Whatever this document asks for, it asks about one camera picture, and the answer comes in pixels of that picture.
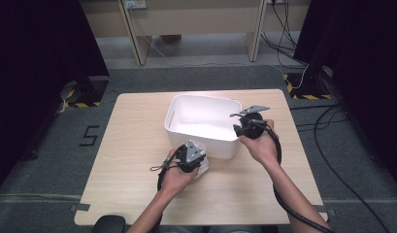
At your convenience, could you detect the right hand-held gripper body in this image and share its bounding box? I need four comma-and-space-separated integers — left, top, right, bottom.
229, 105, 271, 141

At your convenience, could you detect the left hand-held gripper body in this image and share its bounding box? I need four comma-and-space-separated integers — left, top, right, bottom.
176, 139, 208, 174

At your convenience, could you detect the white woven cloth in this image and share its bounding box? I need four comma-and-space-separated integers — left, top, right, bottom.
194, 147, 211, 179

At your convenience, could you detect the white plastic storage bin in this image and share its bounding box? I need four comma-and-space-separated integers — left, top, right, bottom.
164, 93, 243, 160

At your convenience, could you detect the person's right hand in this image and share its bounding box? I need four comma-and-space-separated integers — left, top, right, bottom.
239, 118, 281, 169

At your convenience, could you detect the person's left hand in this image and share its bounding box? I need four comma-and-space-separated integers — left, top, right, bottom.
160, 149, 200, 198

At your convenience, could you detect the black stand base striped tape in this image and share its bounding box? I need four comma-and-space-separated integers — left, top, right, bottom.
282, 72, 334, 101
61, 76, 111, 110

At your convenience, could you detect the black chair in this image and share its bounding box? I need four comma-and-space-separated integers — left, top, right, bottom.
90, 215, 126, 233

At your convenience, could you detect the beige wooden desk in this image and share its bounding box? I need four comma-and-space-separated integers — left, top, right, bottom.
79, 0, 312, 67

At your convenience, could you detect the black curtain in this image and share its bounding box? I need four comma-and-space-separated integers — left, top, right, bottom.
292, 0, 397, 185
0, 0, 110, 197

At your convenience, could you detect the white power strip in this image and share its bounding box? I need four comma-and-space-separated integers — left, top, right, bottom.
123, 0, 148, 10

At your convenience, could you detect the thin grey strap loop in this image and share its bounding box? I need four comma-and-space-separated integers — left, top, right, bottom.
149, 157, 182, 172

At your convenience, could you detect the thick black right gripper cable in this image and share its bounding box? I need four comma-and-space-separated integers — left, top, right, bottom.
248, 117, 336, 233

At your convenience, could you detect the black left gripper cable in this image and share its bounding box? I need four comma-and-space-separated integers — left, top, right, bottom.
150, 147, 184, 233

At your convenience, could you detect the straight black floor cable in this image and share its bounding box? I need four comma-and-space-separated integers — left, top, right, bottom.
289, 103, 342, 111

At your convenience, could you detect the short white cable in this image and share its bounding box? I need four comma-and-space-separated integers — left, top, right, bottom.
297, 62, 312, 90

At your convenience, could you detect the curved black floor cable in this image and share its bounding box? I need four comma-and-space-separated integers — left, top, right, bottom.
296, 110, 349, 130

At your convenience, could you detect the black cable bundle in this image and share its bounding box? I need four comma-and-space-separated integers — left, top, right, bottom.
259, 0, 312, 70

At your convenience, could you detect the long thin black floor cable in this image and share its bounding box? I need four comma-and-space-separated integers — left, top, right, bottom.
314, 104, 391, 233

